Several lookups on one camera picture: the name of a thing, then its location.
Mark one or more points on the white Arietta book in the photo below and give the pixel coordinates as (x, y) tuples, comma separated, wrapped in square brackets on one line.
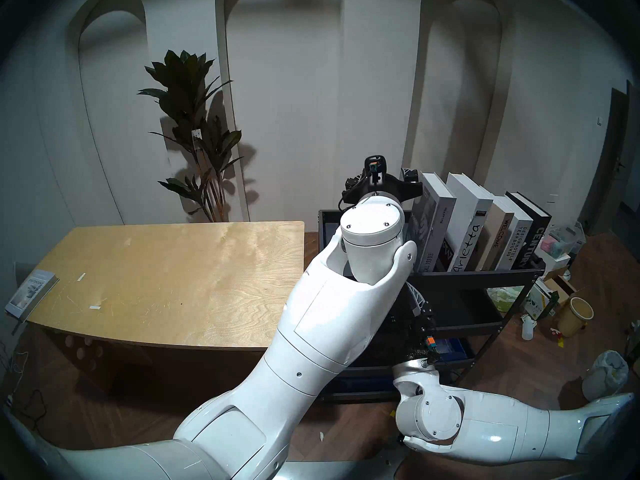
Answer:
[(470, 209)]

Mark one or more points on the black metal shelf cart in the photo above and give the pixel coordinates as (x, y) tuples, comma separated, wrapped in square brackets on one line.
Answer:
[(460, 294)]

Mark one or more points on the white green printed carton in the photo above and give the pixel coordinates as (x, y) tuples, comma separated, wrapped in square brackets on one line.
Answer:
[(540, 299)]

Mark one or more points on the white bagged trash bin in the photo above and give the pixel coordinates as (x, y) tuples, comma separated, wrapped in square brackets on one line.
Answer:
[(602, 379)]

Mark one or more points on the yellow paper bucket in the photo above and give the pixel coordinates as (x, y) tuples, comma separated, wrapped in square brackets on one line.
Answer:
[(574, 319)]

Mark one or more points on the white square box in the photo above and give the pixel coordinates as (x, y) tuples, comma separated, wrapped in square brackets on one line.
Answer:
[(550, 259)]

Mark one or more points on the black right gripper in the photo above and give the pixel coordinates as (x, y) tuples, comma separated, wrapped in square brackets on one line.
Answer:
[(417, 334)]

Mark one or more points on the blue plastic bin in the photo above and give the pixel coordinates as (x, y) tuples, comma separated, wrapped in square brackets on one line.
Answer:
[(452, 348)]

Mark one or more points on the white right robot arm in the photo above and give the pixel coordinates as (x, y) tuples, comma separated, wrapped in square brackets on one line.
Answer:
[(500, 429)]

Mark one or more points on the black Century book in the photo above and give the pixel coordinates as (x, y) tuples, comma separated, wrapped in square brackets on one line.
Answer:
[(537, 229)]

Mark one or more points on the white Welcome book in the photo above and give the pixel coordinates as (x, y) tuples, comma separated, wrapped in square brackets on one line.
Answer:
[(500, 229)]

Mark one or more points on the dark green potted plant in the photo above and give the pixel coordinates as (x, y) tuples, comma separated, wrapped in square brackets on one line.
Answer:
[(185, 94)]

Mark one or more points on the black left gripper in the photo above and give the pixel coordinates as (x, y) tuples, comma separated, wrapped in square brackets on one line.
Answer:
[(382, 189)]

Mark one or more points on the clear plastic storage box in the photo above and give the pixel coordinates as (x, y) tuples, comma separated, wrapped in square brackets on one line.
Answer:
[(565, 239)]

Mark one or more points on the brown cardboard box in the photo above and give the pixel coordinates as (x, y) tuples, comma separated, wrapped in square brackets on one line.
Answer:
[(562, 289)]

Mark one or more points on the small white bottle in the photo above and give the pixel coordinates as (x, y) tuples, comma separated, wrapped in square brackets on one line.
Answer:
[(528, 329)]

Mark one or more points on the thin grey cover book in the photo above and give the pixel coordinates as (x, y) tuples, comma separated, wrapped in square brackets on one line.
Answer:
[(30, 291)]

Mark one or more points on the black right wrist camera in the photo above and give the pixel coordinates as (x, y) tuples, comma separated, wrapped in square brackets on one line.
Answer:
[(430, 341)]

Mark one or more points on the white Design Hotels yearbook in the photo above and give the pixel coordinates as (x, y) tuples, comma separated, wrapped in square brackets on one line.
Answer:
[(520, 239)]

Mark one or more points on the grey Special Issue book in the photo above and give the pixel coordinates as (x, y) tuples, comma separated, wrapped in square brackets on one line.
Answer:
[(430, 219)]

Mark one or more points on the dark room door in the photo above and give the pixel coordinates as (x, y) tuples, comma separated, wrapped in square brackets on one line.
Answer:
[(612, 159)]

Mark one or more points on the light wooden table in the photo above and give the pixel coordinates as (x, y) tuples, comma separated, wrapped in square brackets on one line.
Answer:
[(175, 284)]

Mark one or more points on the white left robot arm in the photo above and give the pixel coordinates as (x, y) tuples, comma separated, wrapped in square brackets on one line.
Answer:
[(310, 334)]

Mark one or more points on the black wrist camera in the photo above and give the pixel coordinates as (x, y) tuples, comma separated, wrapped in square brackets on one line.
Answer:
[(375, 166), (430, 341)]

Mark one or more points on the green plastic bag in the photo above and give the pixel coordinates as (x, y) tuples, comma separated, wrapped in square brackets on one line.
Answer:
[(502, 296)]

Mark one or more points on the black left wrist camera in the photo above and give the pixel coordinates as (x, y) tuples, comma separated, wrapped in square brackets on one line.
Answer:
[(375, 166)]

